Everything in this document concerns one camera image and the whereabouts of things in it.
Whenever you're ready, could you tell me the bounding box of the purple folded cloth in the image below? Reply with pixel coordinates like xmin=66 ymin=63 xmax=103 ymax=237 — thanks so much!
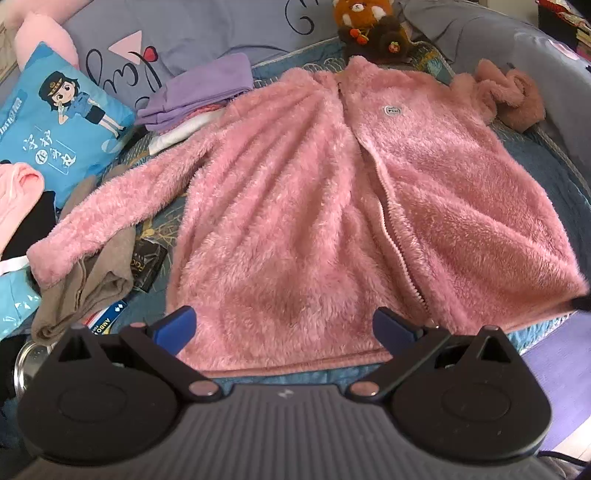
xmin=137 ymin=52 xmax=256 ymax=133

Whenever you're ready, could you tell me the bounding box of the pink fleece jacket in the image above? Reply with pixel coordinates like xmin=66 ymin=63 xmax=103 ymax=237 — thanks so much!
xmin=27 ymin=56 xmax=591 ymax=372

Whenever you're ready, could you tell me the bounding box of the black packet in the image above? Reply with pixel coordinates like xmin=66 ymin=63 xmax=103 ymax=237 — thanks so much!
xmin=131 ymin=237 xmax=168 ymax=293

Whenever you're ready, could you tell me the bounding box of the taupe folded garment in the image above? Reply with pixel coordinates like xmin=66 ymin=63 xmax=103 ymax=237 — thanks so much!
xmin=32 ymin=164 xmax=138 ymax=345

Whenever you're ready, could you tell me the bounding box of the white folded cloth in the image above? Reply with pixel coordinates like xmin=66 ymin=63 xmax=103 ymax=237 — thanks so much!
xmin=148 ymin=110 xmax=227 ymax=156

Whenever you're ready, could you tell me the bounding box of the grey-blue bed sheet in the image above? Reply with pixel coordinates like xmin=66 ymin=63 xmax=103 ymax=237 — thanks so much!
xmin=401 ymin=0 xmax=591 ymax=185

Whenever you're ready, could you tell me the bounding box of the salmon pink garment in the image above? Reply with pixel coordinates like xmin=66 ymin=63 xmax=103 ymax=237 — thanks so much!
xmin=0 ymin=162 xmax=46 ymax=252

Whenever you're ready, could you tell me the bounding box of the purple mat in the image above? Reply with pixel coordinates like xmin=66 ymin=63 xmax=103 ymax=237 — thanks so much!
xmin=521 ymin=314 xmax=591 ymax=456

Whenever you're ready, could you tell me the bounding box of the light blue plastic bag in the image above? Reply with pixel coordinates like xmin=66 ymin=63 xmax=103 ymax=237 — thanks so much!
xmin=0 ymin=268 xmax=43 ymax=343

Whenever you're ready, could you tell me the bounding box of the black garment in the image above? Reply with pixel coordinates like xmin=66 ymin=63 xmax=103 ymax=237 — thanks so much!
xmin=0 ymin=191 xmax=59 ymax=265

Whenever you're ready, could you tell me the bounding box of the red white blue booklet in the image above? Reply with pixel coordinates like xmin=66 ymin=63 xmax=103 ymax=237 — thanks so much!
xmin=83 ymin=300 xmax=129 ymax=329

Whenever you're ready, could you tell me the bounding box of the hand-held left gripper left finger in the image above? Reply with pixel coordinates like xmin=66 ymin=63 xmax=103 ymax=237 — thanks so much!
xmin=48 ymin=305 xmax=225 ymax=402

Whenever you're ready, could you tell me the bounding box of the red panda plush toy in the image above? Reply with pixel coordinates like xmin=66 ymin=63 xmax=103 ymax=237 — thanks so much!
xmin=332 ymin=0 xmax=413 ymax=64

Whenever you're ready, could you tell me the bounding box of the grey-blue printed pillow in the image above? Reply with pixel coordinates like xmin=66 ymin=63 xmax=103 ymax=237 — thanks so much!
xmin=65 ymin=0 xmax=354 ymax=109

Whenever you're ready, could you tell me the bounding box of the dusty pink fluffy cloth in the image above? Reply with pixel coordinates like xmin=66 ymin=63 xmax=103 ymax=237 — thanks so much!
xmin=475 ymin=58 xmax=546 ymax=133

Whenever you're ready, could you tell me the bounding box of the stack of books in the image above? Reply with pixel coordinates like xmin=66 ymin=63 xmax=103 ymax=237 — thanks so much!
xmin=536 ymin=0 xmax=591 ymax=56

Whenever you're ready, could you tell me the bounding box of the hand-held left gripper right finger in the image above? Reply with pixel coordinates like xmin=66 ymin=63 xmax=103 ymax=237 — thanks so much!
xmin=345 ymin=307 xmax=525 ymax=402

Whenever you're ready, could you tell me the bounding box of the black cable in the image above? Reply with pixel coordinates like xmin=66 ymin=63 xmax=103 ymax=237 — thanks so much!
xmin=534 ymin=449 xmax=591 ymax=468

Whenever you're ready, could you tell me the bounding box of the blue cartoon print pillow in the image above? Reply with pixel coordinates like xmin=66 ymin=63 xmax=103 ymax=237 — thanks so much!
xmin=0 ymin=41 xmax=137 ymax=195

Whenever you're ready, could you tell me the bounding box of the round metal tin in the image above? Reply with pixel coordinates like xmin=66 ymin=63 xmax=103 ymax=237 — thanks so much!
xmin=14 ymin=340 xmax=52 ymax=398

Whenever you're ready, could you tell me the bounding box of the pink plush pillow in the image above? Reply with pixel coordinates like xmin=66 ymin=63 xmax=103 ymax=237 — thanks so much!
xmin=13 ymin=11 xmax=80 ymax=73

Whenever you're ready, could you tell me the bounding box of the red folded cloth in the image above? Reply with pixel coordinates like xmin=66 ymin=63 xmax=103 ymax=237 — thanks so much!
xmin=193 ymin=102 xmax=232 ymax=117

